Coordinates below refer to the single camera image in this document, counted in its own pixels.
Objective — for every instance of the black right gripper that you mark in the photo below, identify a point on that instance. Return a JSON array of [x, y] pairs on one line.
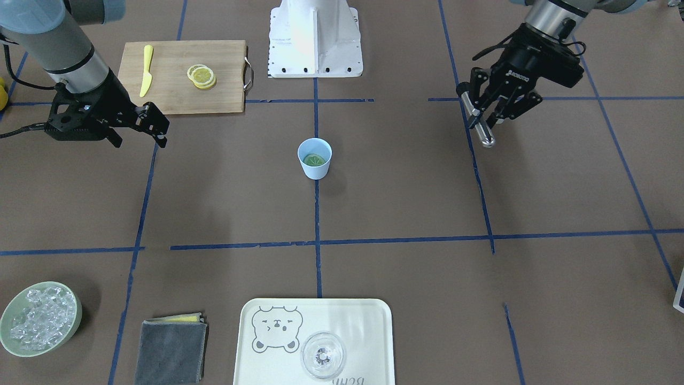
[[114, 99]]

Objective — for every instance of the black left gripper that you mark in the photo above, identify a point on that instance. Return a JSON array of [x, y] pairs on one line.
[[520, 68]]

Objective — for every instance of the steel muddler with black cap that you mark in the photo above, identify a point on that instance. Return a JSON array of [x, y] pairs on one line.
[[476, 121]]

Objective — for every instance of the lemon slice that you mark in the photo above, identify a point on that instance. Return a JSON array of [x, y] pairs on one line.
[[314, 160]]

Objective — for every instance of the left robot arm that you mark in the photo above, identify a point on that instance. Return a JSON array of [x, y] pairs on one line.
[[560, 19]]

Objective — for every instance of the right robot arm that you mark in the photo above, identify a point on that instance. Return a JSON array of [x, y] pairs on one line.
[[51, 32]]

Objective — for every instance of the lemon slices on board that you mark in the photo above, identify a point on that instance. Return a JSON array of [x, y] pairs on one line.
[[201, 76]]

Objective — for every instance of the yellow lemon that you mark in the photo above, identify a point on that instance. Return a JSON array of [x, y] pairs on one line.
[[4, 96]]

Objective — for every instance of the light blue cup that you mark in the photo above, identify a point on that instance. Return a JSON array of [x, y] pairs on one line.
[[317, 146]]

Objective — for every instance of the wooden cutting board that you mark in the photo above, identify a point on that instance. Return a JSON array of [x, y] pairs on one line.
[[172, 91]]

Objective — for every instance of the yellow plastic knife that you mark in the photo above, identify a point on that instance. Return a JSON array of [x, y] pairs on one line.
[[147, 76]]

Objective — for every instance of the green bowl of ice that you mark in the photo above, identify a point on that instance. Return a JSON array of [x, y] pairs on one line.
[[40, 319]]

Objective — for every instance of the grey folded cloth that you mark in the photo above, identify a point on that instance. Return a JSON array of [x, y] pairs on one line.
[[172, 350]]

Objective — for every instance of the cream bear tray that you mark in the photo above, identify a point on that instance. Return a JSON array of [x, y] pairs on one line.
[[272, 332]]

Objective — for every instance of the clear wine glass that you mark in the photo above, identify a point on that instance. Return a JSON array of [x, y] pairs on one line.
[[323, 356]]

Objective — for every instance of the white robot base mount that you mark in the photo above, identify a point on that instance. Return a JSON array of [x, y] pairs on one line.
[[314, 39]]

